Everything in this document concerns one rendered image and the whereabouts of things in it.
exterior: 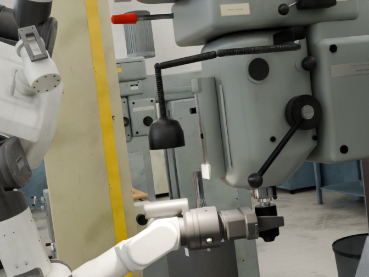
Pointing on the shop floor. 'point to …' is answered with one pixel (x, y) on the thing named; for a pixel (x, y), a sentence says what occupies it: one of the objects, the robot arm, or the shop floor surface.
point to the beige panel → (88, 139)
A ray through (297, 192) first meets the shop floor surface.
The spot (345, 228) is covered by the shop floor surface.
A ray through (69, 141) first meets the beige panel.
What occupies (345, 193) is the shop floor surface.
